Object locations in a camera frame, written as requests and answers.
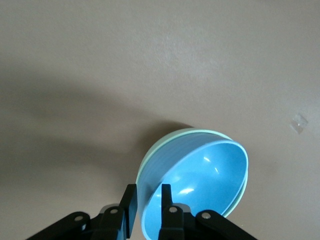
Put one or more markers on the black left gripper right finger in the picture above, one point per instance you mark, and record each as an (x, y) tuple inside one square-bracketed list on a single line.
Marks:
[(175, 225)]

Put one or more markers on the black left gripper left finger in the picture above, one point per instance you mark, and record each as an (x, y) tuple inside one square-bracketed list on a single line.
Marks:
[(112, 225)]

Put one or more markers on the blue bowl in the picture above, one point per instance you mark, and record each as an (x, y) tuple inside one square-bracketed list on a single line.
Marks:
[(200, 175)]

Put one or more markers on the small tape patch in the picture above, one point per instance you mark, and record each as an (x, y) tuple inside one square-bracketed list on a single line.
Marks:
[(298, 123)]

